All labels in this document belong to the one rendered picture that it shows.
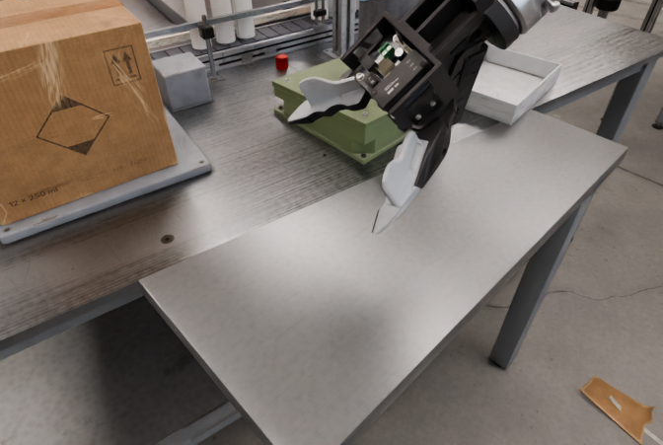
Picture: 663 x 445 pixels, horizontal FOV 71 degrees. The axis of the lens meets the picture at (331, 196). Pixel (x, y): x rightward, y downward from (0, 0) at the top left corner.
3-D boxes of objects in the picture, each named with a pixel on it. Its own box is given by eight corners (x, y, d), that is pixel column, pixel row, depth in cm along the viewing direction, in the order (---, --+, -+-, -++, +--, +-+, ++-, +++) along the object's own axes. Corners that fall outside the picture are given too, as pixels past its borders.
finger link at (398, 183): (349, 227, 37) (377, 116, 38) (377, 234, 42) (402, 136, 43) (384, 237, 36) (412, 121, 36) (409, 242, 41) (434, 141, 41)
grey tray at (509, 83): (483, 61, 129) (487, 43, 125) (555, 82, 119) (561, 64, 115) (432, 97, 113) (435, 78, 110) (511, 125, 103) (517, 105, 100)
